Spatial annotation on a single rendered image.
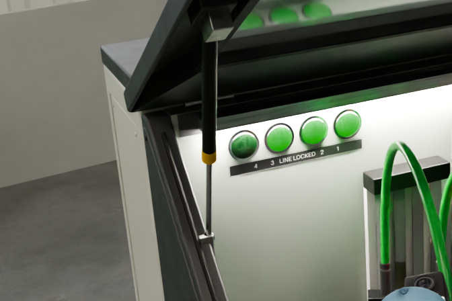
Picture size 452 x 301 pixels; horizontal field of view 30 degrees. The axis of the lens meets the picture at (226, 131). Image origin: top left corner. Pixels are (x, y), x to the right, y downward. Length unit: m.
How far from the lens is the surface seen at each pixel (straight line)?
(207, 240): 1.18
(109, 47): 1.52
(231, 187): 1.34
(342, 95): 1.33
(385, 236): 1.39
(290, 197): 1.39
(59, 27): 4.95
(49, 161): 5.12
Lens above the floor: 1.84
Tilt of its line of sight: 20 degrees down
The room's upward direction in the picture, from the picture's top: 5 degrees counter-clockwise
